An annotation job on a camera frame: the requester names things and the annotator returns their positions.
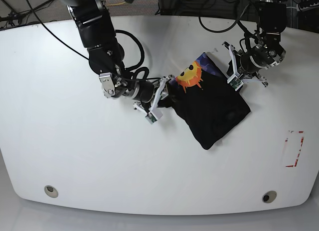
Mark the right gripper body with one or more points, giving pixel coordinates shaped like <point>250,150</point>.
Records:
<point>148,94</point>

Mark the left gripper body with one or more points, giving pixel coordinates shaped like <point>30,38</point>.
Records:
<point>248,65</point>

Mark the black T-shirt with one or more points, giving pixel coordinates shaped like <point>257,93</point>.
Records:
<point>201,96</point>

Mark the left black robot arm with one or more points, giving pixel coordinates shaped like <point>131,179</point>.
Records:
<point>263,49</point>

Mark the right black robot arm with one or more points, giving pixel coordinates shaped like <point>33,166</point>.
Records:
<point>106,56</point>

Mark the white power strip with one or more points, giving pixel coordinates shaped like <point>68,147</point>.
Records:
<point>306,5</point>

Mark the red tape rectangle marking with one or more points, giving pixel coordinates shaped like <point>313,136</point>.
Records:
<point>292,148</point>

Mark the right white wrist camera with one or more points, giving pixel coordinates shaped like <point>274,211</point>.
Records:
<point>154,114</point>

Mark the right table cable grommet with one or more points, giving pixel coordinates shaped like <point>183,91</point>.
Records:
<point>269,197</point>

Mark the table cable grommet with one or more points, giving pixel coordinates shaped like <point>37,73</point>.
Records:
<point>269,197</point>
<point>51,191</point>

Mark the left table cable grommet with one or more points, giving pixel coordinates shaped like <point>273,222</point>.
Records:
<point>51,191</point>

